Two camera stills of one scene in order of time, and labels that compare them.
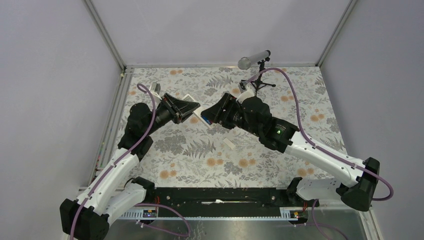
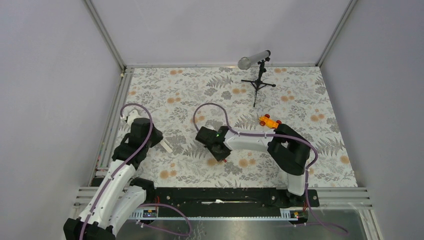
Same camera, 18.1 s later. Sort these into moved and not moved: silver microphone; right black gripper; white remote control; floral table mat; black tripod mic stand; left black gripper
Moved: white remote control; left black gripper; right black gripper
Not moved: floral table mat; silver microphone; black tripod mic stand
